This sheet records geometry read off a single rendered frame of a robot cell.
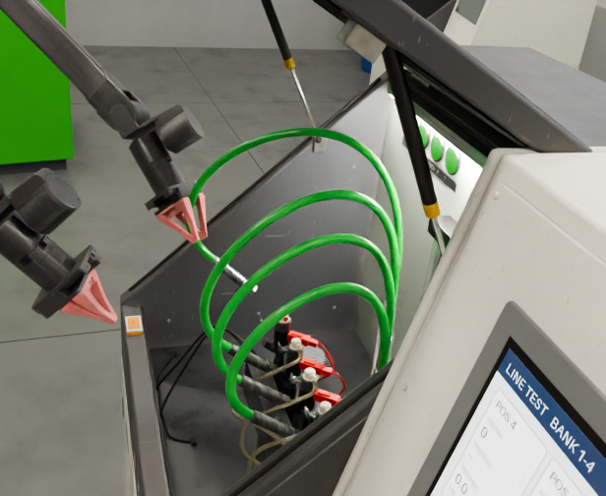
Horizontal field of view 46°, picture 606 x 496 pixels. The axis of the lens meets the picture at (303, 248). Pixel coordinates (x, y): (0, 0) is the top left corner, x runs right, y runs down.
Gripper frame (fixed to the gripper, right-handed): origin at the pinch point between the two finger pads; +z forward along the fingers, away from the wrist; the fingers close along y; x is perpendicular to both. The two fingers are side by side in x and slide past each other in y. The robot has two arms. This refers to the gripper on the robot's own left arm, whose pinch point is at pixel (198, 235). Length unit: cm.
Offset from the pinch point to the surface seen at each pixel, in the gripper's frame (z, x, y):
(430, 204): 15, -47, -27
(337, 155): -2.2, -18.5, 32.2
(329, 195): 6.8, -29.2, -9.3
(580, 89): 12, -64, 29
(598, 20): -36, -83, 542
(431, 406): 34, -37, -34
